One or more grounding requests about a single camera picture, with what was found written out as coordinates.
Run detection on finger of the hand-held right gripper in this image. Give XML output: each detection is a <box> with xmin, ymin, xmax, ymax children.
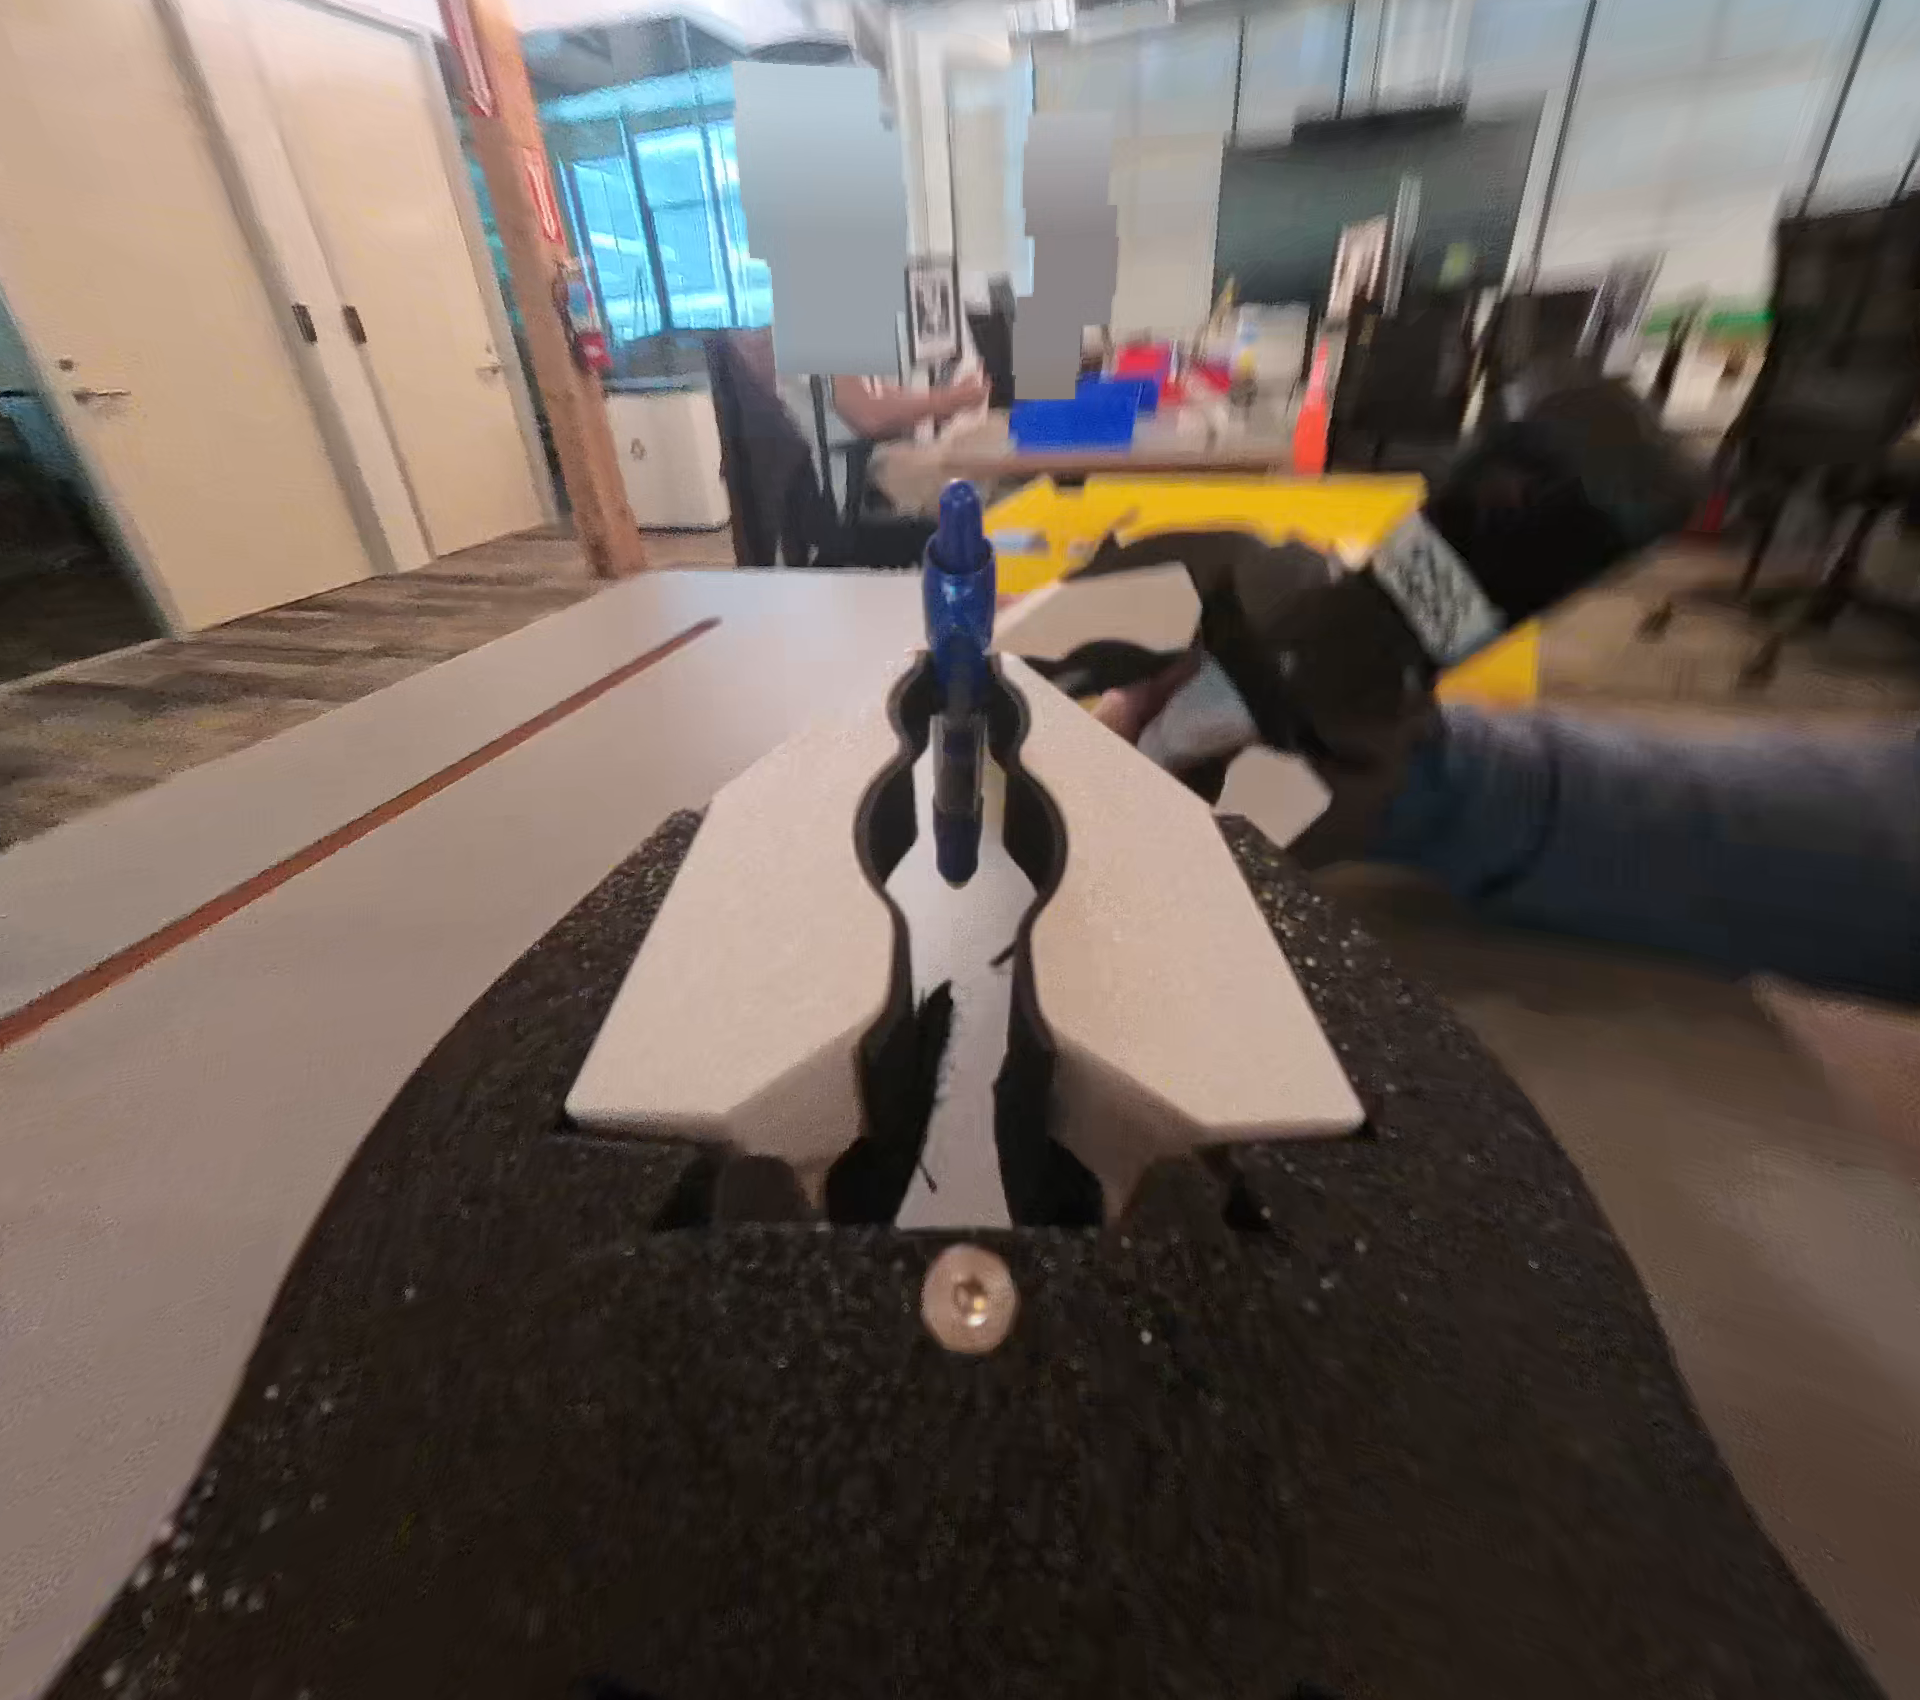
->
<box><xmin>993</xmin><ymin>559</ymin><xmax>1213</xmax><ymax>699</ymax></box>
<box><xmin>1131</xmin><ymin>656</ymin><xmax>1337</xmax><ymax>849</ymax></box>

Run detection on dark wall screen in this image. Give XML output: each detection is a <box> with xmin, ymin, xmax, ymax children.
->
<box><xmin>1212</xmin><ymin>98</ymin><xmax>1550</xmax><ymax>310</ymax></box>

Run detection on black mesh office chair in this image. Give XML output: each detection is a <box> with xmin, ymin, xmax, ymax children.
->
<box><xmin>1713</xmin><ymin>203</ymin><xmax>1920</xmax><ymax>686</ymax></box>

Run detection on large paned window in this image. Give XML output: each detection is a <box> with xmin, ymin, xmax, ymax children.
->
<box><xmin>535</xmin><ymin>114</ymin><xmax>770</xmax><ymax>340</ymax></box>

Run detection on wooden office desk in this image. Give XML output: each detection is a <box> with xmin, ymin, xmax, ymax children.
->
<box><xmin>884</xmin><ymin>436</ymin><xmax>1296</xmax><ymax>489</ymax></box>

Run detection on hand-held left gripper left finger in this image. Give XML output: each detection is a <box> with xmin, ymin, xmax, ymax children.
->
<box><xmin>563</xmin><ymin>654</ymin><xmax>958</xmax><ymax>1230</ymax></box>

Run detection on small framed marker sign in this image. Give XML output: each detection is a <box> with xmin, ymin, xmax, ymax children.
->
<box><xmin>904</xmin><ymin>256</ymin><xmax>965</xmax><ymax>369</ymax></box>

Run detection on beige door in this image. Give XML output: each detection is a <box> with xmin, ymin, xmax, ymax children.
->
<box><xmin>0</xmin><ymin>0</ymin><xmax>380</xmax><ymax>640</ymax></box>
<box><xmin>235</xmin><ymin>0</ymin><xmax>552</xmax><ymax>566</ymax></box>

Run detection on black pen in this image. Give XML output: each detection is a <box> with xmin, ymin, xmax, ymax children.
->
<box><xmin>917</xmin><ymin>479</ymin><xmax>1002</xmax><ymax>892</ymax></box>

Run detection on person's right forearm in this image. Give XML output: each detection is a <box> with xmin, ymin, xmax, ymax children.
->
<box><xmin>1303</xmin><ymin>697</ymin><xmax>1920</xmax><ymax>999</ymax></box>

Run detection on red fire extinguisher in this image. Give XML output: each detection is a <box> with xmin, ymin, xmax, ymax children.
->
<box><xmin>547</xmin><ymin>256</ymin><xmax>611</xmax><ymax>371</ymax></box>

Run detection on office chair with brown jacket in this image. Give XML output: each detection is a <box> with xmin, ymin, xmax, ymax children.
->
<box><xmin>703</xmin><ymin>331</ymin><xmax>845</xmax><ymax>571</ymax></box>

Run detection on yellow plastic bin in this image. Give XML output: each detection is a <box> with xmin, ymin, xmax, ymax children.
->
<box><xmin>981</xmin><ymin>471</ymin><xmax>1548</xmax><ymax>707</ymax></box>

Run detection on white recycling cabinet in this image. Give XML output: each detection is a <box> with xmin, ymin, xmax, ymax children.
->
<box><xmin>599</xmin><ymin>383</ymin><xmax>733</xmax><ymax>535</ymax></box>

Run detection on wooden post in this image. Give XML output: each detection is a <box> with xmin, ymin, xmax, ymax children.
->
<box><xmin>374</xmin><ymin>0</ymin><xmax>649</xmax><ymax>581</ymax></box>

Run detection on small blue plastic bin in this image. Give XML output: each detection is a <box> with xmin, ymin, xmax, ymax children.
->
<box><xmin>1007</xmin><ymin>379</ymin><xmax>1161</xmax><ymax>451</ymax></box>

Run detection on orange traffic cone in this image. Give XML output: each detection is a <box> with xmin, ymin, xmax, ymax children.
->
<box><xmin>1290</xmin><ymin>337</ymin><xmax>1340</xmax><ymax>475</ymax></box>

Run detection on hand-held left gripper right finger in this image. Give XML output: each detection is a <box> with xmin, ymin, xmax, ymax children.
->
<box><xmin>990</xmin><ymin>652</ymin><xmax>1367</xmax><ymax>1230</ymax></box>

